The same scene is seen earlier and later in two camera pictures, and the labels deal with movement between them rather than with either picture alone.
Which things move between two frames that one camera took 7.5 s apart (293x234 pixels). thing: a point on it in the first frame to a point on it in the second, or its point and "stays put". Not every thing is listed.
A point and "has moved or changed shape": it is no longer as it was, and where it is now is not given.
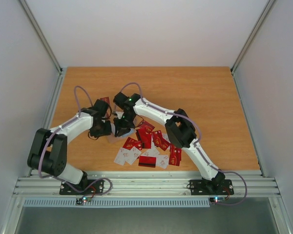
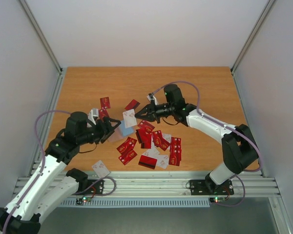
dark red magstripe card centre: (145, 138) stays put
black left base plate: (87, 187) stays put
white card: (162, 161) stays put
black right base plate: (200, 187) stays put
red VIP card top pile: (148, 127) stays put
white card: (121, 156) to (100, 169)
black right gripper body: (122, 127) to (154, 112)
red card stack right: (175, 155) stays put
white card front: (134, 153) has moved or changed shape
